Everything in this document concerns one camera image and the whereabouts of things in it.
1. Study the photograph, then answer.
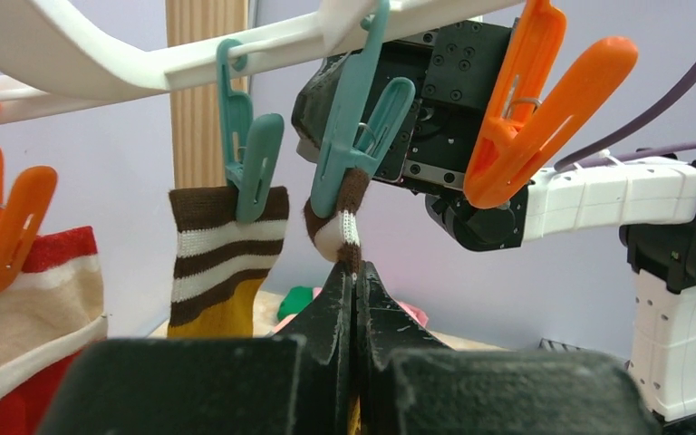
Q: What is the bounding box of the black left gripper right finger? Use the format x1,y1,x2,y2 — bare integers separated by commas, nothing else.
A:
356,263,661,434

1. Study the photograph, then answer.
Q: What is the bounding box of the pink folded cloth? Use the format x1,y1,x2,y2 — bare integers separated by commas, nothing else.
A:
273,300,430,334

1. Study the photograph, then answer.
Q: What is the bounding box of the large orange clip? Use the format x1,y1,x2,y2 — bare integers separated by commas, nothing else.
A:
462,1,639,208

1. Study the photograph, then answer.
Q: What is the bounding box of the mustard yellow sock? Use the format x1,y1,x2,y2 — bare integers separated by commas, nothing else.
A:
167,187,290,338

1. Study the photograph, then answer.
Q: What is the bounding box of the teal clip left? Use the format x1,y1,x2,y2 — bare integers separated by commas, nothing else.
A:
216,39,285,223

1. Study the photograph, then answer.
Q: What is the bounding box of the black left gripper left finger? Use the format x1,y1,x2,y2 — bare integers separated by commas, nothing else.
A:
38,265,353,434

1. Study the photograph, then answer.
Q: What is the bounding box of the red santa sock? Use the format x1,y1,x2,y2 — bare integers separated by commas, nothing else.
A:
0,227,108,434

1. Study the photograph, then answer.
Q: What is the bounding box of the white round clip hanger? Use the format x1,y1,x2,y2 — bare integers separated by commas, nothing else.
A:
0,0,527,129

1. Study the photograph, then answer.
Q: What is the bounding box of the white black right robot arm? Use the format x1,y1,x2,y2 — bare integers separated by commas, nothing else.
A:
364,2,696,434

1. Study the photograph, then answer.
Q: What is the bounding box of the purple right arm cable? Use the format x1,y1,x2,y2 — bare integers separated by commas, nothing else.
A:
554,0,696,172

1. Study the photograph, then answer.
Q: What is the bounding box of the green folded cloth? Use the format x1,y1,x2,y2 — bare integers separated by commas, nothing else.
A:
277,286,322,321

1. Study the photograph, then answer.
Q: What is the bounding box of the teal clip centre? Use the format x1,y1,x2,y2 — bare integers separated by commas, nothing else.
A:
310,1,415,218

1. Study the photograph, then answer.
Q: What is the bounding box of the teal clip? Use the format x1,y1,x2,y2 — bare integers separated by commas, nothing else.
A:
310,1,415,218
216,39,285,223

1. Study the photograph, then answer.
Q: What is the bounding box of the wooden hanger stand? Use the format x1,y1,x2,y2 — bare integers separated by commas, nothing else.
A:
165,0,249,189

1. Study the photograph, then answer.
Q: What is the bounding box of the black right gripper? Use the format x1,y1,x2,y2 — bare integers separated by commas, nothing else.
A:
291,19,532,197

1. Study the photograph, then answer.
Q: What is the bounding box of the mustard sock striped cuff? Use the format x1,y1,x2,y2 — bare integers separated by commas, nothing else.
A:
303,169,371,279

